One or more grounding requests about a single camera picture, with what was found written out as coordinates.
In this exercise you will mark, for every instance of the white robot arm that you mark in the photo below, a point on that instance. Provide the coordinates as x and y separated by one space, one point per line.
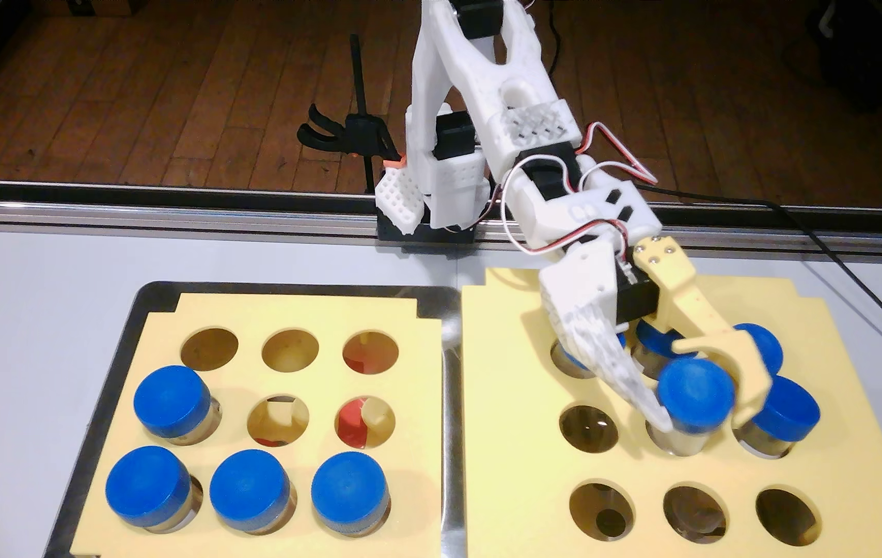
487 70

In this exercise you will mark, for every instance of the black bar clamp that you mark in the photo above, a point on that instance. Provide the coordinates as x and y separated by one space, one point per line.
363 128

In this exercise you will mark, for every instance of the steel tray with black rim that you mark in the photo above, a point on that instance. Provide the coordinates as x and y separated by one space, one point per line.
112 372

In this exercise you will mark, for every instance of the black bag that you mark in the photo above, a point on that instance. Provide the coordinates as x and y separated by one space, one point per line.
875 54

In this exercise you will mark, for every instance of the blue-capped test tube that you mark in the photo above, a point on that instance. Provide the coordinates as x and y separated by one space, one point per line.
148 484
654 345
349 490
172 401
696 395
789 411
571 363
766 349
249 488

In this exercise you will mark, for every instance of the red rack under foam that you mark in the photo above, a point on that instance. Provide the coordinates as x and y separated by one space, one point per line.
349 425

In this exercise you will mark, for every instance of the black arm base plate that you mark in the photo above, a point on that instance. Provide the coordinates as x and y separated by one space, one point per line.
425 242

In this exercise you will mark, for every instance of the yellow foam tube rack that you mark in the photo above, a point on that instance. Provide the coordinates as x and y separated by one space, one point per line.
518 434
410 465

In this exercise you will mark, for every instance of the aluminium table edge rail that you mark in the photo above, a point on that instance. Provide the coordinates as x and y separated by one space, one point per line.
100 211

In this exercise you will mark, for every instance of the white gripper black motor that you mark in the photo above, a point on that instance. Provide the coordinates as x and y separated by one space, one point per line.
634 305

